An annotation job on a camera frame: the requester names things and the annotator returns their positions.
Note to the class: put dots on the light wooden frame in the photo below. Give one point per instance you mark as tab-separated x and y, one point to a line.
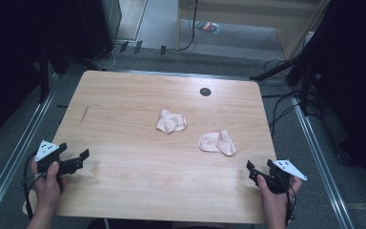
179	25

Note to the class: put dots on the metal floor rail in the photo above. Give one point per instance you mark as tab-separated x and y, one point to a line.
184	74
19	149
321	159

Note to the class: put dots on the black round table grommet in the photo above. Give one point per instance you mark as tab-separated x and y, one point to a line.
205	92

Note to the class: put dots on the small black block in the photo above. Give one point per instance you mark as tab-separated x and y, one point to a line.
124	46
138	46
163	50

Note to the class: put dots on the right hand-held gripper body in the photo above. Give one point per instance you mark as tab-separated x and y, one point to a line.
287	168

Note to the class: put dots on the person's right hand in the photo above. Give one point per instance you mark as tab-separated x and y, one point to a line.
274	205

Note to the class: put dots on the dark cabinet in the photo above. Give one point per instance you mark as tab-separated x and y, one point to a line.
98	25

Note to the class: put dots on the black curtain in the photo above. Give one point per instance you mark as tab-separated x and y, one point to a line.
355	63
9	47

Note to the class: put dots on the black metal stand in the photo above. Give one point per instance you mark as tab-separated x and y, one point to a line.
44	76
305	92

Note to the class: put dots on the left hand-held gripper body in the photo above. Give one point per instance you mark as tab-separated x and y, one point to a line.
46	151

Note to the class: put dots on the black stand leg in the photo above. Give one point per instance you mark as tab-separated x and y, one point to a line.
273	70

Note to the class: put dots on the colourful packet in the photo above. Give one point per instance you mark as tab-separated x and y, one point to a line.
208	27

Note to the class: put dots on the pink sock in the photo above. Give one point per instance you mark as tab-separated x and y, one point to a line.
217	143
170	122

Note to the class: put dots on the person's left hand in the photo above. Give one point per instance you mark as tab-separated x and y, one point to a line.
47	191

